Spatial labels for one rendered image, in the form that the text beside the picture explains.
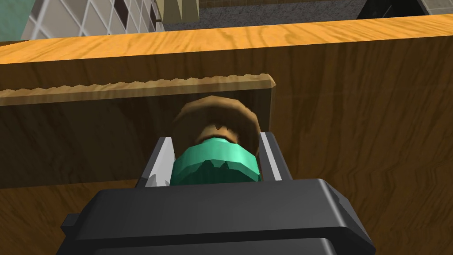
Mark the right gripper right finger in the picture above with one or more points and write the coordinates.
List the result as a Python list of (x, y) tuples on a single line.
[(273, 159)]

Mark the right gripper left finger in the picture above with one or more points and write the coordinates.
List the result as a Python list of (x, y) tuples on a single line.
[(161, 163)]

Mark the brown and green knob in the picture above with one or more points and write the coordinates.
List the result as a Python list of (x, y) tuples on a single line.
[(216, 141)]

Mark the wooden drawer front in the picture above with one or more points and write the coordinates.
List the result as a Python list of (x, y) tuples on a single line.
[(88, 138)]

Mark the wooden cupboard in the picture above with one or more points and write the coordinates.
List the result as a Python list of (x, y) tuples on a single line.
[(354, 106)]

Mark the white grid window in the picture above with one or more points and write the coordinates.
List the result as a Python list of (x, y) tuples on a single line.
[(95, 17)]

